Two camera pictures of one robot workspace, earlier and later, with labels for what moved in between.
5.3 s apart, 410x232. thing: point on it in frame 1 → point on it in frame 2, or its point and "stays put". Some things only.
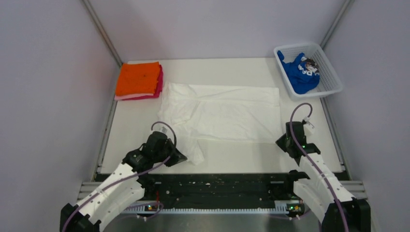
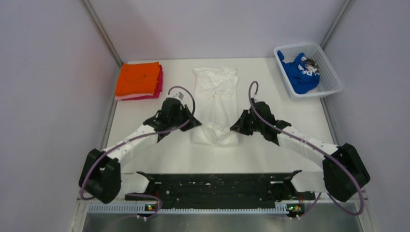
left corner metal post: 103,31 stays put
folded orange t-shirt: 138,78 stays put
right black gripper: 280,141 → 240,126
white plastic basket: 307,71 stays put
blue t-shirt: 303,79 stays put
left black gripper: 176,157 → 193,123
